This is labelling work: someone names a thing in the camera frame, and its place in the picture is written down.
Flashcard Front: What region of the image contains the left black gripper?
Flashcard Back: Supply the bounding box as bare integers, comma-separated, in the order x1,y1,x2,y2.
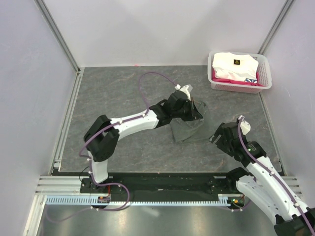
172,98,202,122

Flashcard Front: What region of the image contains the grey cloth napkin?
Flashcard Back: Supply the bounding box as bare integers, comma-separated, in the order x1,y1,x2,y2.
169,99,207,144

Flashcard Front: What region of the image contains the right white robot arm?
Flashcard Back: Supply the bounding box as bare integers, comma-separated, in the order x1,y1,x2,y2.
210,117,315,236

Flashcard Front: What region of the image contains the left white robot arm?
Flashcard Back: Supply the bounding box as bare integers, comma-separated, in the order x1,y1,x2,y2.
79,90,203,193

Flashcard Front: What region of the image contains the pink folded cloth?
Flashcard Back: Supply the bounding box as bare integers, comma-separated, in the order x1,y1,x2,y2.
212,70,263,87

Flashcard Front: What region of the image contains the white folded shirt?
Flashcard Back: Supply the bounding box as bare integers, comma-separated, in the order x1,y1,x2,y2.
212,52,259,84

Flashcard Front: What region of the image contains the white plastic basket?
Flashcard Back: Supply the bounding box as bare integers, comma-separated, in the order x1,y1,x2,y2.
207,51,272,94

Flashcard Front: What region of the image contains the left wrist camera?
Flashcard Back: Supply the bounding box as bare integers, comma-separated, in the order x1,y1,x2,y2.
174,84,193,100

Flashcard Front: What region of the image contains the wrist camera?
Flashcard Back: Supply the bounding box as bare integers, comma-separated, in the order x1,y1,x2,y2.
238,115,251,135
174,84,193,100

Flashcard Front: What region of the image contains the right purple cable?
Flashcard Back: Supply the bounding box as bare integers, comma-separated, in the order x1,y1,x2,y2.
216,116,315,236

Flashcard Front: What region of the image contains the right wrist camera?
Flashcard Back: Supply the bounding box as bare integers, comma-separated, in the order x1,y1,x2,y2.
238,115,251,135

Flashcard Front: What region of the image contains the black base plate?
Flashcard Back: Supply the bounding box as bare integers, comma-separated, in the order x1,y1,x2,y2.
80,172,242,201

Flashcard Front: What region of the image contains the light blue cable duct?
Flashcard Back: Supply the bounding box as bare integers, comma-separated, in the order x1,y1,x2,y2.
46,194,242,207

